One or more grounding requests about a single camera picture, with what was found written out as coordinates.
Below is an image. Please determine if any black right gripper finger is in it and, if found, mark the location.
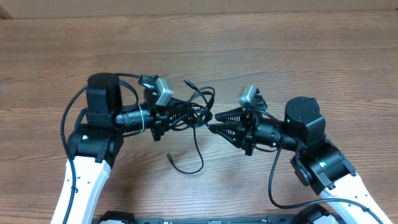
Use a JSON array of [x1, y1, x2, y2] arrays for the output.
[[215, 107, 248, 123], [209, 123, 245, 148]]

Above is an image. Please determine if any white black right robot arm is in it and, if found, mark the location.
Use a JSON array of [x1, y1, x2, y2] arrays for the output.
[[209, 96, 390, 223]]

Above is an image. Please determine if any black USB cable blue plug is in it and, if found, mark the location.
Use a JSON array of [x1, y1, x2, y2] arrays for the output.
[[165, 99, 215, 175]]

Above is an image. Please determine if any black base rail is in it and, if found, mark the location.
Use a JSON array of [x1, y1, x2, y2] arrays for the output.
[[91, 205, 345, 224]]

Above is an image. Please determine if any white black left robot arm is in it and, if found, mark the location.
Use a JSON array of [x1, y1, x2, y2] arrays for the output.
[[52, 73, 174, 223]]

